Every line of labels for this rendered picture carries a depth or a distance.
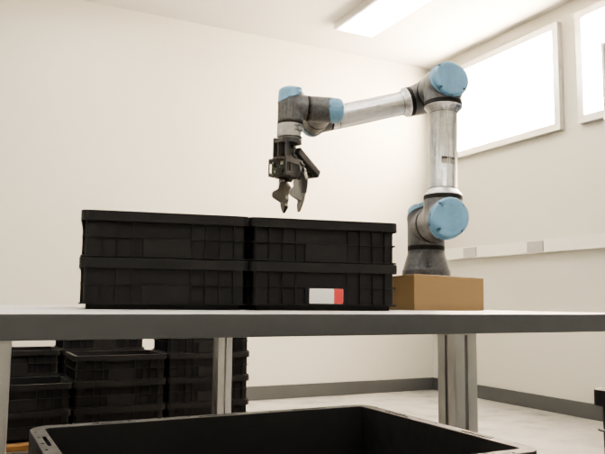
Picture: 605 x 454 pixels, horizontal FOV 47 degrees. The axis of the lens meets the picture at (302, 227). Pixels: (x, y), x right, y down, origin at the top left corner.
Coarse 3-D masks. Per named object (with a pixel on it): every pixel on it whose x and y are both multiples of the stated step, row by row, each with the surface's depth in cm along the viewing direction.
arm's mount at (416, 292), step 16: (400, 288) 207; (416, 288) 201; (432, 288) 204; (448, 288) 207; (464, 288) 209; (480, 288) 212; (400, 304) 207; (416, 304) 201; (432, 304) 203; (448, 304) 206; (464, 304) 209; (480, 304) 211
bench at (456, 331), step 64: (0, 320) 101; (64, 320) 105; (128, 320) 109; (192, 320) 114; (256, 320) 119; (320, 320) 125; (384, 320) 131; (448, 320) 138; (512, 320) 146; (576, 320) 154; (0, 384) 105; (448, 384) 145; (0, 448) 104
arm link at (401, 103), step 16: (384, 96) 219; (400, 96) 219; (416, 96) 218; (352, 112) 215; (368, 112) 216; (384, 112) 218; (400, 112) 220; (416, 112) 221; (304, 128) 215; (336, 128) 216
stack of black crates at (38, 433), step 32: (192, 416) 76; (224, 416) 77; (256, 416) 79; (288, 416) 81; (320, 416) 83; (352, 416) 85; (384, 416) 81; (32, 448) 64; (64, 448) 69; (96, 448) 71; (128, 448) 72; (160, 448) 74; (192, 448) 75; (224, 448) 77; (256, 448) 78; (288, 448) 80; (320, 448) 82; (352, 448) 84; (384, 448) 80; (416, 448) 75; (448, 448) 70; (480, 448) 66; (512, 448) 62
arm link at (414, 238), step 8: (416, 208) 215; (408, 216) 218; (416, 216) 212; (408, 224) 218; (416, 224) 211; (408, 232) 218; (416, 232) 212; (408, 240) 217; (416, 240) 214; (424, 240) 212
